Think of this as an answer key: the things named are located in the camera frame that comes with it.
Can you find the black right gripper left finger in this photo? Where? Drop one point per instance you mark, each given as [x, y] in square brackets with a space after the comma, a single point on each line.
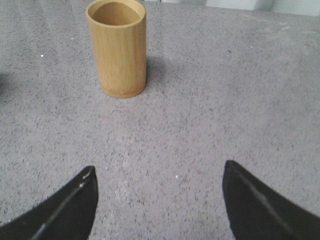
[68, 214]

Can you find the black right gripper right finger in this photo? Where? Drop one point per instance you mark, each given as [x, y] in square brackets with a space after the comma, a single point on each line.
[257, 212]

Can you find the bamboo wooden cup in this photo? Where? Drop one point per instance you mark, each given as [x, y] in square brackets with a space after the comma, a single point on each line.
[118, 31]

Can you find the grey curtain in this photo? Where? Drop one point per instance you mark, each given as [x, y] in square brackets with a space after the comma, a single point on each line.
[295, 7]

